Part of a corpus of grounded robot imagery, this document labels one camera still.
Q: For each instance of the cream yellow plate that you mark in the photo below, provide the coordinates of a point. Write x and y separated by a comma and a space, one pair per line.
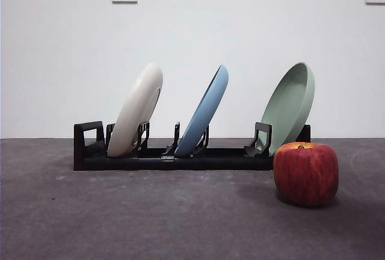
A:
135, 112

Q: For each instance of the red apple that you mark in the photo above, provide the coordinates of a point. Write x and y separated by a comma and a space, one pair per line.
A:
305, 175

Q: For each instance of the blue plate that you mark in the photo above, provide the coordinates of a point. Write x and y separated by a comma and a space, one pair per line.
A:
207, 106

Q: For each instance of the black plate rack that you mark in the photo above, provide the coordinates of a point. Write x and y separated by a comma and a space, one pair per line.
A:
210, 161

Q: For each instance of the green plate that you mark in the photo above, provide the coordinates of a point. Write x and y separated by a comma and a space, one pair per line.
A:
288, 106

